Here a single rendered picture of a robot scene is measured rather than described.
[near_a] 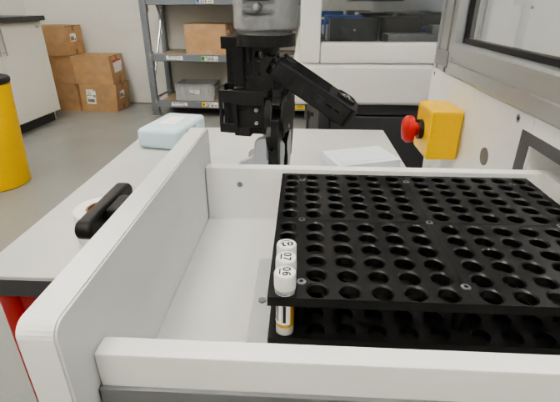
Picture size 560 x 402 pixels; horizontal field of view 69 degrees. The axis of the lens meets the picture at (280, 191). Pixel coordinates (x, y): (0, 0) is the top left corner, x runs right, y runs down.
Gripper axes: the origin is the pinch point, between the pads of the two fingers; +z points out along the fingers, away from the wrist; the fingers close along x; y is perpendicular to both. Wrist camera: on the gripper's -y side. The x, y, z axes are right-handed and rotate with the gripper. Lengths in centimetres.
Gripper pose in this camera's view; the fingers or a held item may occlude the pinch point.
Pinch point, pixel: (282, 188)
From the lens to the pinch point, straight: 55.9
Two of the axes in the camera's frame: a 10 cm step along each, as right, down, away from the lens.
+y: -9.7, -1.0, 2.1
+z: 0.0, 9.1, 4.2
